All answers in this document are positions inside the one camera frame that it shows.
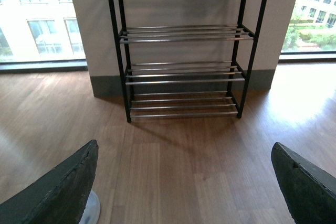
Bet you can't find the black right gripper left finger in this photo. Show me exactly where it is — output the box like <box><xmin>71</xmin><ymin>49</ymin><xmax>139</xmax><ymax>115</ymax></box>
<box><xmin>1</xmin><ymin>140</ymin><xmax>99</xmax><ymax>223</ymax></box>

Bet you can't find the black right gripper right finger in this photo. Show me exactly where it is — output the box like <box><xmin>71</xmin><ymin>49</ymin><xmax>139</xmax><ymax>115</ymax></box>
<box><xmin>271</xmin><ymin>142</ymin><xmax>335</xmax><ymax>223</ymax></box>

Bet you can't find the light blue slipper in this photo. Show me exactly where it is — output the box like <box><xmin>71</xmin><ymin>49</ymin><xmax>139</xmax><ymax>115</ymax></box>
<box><xmin>79</xmin><ymin>190</ymin><xmax>101</xmax><ymax>224</ymax></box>

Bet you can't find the black metal shoe rack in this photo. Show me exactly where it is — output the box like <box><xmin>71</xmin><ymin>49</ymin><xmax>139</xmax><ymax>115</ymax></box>
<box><xmin>108</xmin><ymin>0</ymin><xmax>267</xmax><ymax>122</ymax></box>

